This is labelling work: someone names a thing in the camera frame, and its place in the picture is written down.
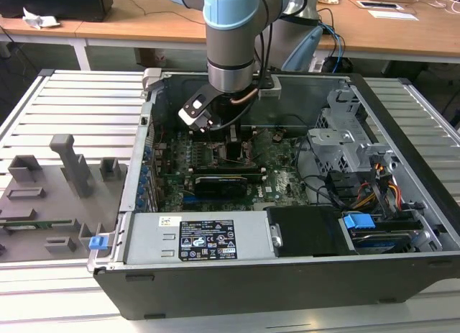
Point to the white tablet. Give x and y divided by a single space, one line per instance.
381 4

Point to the green motherboard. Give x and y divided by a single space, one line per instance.
276 189

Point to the black box on desk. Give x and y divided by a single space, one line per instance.
54 2

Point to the black and silver PC case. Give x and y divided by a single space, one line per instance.
251 293

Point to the hard disk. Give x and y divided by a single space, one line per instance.
381 244

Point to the blue disk carrier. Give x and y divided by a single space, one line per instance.
357 223

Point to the grey power supply, black label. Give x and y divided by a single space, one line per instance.
151 239

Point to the CPU socket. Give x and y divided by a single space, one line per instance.
217 155

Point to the grey parts rack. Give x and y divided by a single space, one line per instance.
54 203

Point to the green RAM stick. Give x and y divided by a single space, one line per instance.
43 223

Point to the blue plastic case latch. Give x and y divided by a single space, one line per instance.
97 243

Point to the black graphics card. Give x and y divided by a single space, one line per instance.
219 187

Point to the wooden office desk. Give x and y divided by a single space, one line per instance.
143 23
36 30

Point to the crumpled white paper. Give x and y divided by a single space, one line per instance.
39 20

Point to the pale blue teach pendant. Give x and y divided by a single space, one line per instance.
302 49

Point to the cardboard box with red print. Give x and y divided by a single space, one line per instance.
154 56

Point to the white notebook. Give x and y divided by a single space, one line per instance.
393 15

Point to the white wrist camera, black bracket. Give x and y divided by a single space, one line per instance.
196 108

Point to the silver coin cell battery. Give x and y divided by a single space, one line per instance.
279 134

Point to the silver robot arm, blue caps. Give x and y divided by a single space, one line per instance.
230 52

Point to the silver perforated drive cage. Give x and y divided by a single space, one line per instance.
334 139

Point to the black plastic shroud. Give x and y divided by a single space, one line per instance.
309 232

